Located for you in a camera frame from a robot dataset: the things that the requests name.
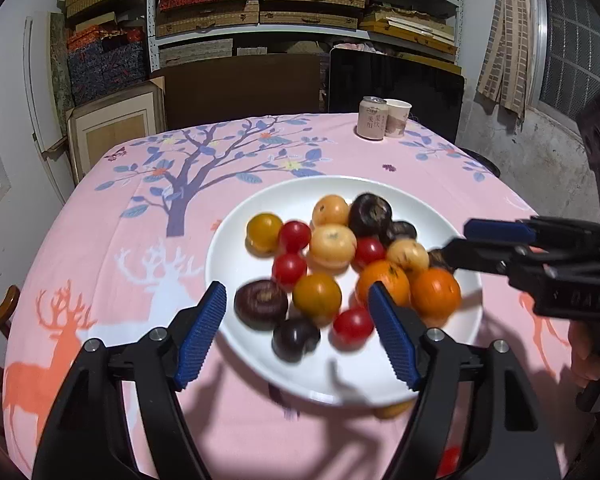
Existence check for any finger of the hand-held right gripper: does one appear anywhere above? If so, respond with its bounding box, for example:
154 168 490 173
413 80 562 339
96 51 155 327
439 237 556 291
463 216 600 256

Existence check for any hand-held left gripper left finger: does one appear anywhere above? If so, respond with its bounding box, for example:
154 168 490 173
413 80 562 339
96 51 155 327
32 281 228 480

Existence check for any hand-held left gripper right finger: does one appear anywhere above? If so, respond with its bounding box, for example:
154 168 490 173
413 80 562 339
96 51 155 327
368 281 563 480

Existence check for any dark purple round fruit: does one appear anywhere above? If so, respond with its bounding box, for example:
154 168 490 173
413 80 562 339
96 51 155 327
426 249 453 271

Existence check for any red cherry tomato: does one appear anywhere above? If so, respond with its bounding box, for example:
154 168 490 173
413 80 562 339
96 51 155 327
272 252 308 286
354 236 387 270
437 447 462 478
278 221 312 253
332 308 375 347

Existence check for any orange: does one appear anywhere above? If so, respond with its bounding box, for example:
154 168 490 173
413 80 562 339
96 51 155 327
411 268 462 320
356 259 411 311

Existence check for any cracked pale yellow plum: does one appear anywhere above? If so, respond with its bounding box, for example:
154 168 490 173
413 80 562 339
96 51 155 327
386 239 430 273

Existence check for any large dark purple fruit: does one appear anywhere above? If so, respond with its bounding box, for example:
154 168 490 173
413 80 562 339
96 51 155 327
234 280 289 331

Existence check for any white plate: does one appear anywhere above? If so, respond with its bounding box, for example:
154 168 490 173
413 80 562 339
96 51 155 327
205 175 483 406

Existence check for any orange-yellow tomato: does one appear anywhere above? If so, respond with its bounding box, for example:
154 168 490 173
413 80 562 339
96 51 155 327
245 213 284 255
293 273 343 322

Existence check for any dark purple plum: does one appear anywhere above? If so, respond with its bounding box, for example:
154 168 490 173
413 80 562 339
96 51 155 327
272 316 322 363

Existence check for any golden yellow plum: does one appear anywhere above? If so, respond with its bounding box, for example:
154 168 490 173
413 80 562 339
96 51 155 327
312 195 351 228

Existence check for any person's right hand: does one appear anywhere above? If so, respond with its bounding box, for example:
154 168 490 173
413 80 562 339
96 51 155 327
569 321 600 386

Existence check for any printed paper cup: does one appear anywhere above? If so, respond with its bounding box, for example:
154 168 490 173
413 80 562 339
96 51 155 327
384 99 412 139

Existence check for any black flat panel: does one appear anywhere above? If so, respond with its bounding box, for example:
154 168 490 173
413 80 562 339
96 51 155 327
327 46 466 145

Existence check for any pink deer print tablecloth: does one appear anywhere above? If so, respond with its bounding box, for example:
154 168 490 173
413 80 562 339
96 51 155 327
0 112 596 480

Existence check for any beige drink can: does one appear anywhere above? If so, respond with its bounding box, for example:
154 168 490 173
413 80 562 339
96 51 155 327
356 96 387 141

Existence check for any window with metal grille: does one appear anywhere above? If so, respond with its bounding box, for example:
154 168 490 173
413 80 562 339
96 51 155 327
527 0 600 128

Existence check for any beige checked curtain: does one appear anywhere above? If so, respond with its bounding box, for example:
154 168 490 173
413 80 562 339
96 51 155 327
475 0 542 121

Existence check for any carved wooden chair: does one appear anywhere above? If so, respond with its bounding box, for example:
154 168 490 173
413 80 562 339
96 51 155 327
0 285 22 396

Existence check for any pile of yellow flat boxes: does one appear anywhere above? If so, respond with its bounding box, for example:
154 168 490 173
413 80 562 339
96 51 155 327
359 2 459 58

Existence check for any dark brown board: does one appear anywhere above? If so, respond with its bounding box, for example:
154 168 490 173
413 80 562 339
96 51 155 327
150 54 327 131

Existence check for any grey woven case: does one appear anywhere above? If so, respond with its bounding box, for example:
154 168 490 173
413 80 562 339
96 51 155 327
158 38 234 69

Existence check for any stack of blue patterned boxes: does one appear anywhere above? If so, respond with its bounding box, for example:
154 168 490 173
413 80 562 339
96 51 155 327
66 29 149 102

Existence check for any white narrow board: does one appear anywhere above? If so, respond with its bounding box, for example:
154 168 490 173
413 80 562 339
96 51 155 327
24 16 77 198

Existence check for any grey marbled slab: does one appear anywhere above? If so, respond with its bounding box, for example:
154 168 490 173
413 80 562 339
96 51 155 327
48 11 77 111

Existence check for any white metal shelf rack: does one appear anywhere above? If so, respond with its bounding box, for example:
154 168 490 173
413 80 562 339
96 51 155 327
146 0 465 76

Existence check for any wooden picture frame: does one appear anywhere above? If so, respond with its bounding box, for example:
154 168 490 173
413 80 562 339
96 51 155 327
66 77 167 186

